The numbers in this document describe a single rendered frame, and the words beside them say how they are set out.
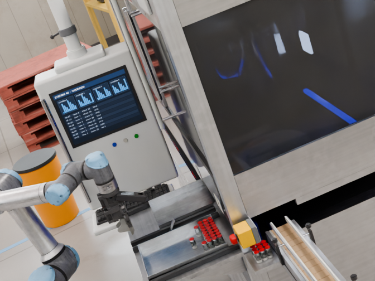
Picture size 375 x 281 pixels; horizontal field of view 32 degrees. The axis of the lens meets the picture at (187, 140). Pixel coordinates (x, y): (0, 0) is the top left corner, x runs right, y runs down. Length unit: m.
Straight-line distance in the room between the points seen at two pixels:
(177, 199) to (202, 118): 0.87
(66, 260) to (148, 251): 0.34
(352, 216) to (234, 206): 0.50
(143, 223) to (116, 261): 1.57
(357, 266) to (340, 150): 0.54
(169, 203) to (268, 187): 0.74
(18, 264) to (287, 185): 3.02
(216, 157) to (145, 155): 1.08
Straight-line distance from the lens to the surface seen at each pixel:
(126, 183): 3.47
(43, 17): 9.90
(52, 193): 2.37
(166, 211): 3.06
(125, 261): 4.56
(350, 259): 2.80
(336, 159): 2.57
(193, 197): 3.09
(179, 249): 2.76
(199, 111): 2.31
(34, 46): 9.94
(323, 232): 2.69
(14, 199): 2.52
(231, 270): 2.74
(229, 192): 2.46
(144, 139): 3.39
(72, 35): 3.27
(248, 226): 2.46
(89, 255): 4.82
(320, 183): 2.58
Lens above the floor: 2.34
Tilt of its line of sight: 23 degrees down
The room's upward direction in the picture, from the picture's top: 20 degrees counter-clockwise
